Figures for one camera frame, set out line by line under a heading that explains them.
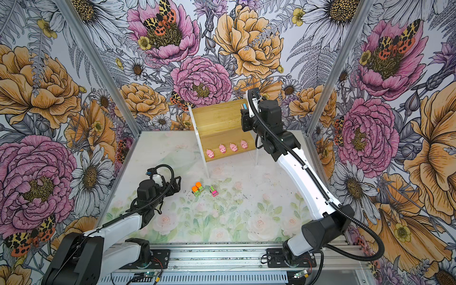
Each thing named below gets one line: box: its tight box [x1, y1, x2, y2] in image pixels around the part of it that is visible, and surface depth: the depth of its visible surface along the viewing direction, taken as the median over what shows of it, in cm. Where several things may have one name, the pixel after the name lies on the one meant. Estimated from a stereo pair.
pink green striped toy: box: [209, 185, 219, 198], surface depth 94 cm
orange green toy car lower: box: [191, 185, 202, 198], surface depth 93 cm
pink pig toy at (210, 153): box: [206, 149, 215, 159], surface depth 89 cm
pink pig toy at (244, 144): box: [240, 139, 249, 150], surface depth 93 cm
